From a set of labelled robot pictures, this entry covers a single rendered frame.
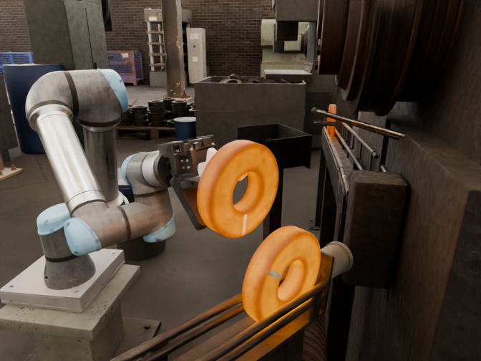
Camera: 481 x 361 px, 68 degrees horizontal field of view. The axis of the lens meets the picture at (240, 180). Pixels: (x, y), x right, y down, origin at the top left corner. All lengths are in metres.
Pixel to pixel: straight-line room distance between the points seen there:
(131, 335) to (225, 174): 1.09
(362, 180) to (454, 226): 0.22
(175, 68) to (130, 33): 4.47
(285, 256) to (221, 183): 0.14
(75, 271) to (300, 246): 0.84
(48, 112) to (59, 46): 3.38
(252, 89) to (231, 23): 7.92
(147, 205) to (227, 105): 2.66
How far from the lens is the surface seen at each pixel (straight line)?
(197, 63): 10.57
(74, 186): 0.80
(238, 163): 0.53
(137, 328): 1.54
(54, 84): 0.97
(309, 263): 0.59
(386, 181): 0.73
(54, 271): 1.24
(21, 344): 1.68
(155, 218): 0.78
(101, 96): 0.99
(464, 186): 0.54
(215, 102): 3.39
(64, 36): 4.25
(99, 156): 1.08
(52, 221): 1.16
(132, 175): 0.79
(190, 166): 0.62
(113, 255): 1.36
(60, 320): 1.22
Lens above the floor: 1.04
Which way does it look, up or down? 20 degrees down
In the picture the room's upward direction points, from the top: straight up
